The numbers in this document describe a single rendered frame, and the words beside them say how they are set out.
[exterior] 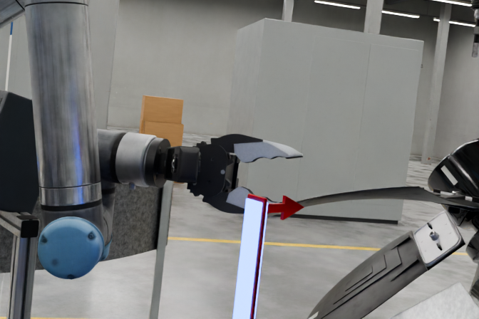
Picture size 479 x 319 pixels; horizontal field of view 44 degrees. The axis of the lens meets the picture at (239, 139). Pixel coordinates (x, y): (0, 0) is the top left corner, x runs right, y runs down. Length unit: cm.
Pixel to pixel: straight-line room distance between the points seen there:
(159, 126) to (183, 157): 798
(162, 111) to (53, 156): 797
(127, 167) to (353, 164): 645
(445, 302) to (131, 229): 203
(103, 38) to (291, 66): 268
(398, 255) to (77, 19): 57
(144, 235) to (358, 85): 480
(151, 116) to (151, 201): 597
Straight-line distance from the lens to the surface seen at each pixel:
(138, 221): 272
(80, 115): 74
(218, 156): 80
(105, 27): 491
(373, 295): 91
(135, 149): 84
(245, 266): 57
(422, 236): 95
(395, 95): 738
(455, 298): 81
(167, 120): 872
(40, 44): 75
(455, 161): 88
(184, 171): 73
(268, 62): 681
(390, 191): 59
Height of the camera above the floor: 128
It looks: 4 degrees down
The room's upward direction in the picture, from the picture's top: 6 degrees clockwise
